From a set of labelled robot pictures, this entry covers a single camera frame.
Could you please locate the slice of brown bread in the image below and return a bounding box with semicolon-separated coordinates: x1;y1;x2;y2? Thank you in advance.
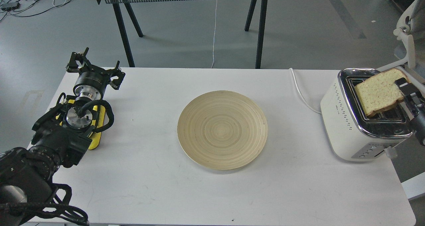
355;68;410;118

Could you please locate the white office chair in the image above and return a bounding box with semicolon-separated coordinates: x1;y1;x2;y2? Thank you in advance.
378;0;424;91

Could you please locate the white chrome toaster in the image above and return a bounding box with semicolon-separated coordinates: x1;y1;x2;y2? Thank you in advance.
320;68;413;162

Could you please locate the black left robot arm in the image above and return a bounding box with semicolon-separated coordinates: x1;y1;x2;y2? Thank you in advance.
0;48;126;226

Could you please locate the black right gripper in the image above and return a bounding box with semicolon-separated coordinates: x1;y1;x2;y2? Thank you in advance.
394;77;425;146

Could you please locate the white toaster power cord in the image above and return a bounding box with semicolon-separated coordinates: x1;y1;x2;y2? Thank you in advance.
290;68;322;114

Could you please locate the round bamboo plate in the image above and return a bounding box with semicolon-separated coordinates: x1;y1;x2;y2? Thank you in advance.
177;91;268;171

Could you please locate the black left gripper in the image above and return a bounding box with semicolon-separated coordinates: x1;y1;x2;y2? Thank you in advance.
66;47;126;98

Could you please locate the yellow sponge cloth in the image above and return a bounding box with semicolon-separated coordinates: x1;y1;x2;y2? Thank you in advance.
55;99;106;150

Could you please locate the white hanging cable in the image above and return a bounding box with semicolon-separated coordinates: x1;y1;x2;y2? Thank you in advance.
211;0;218;69

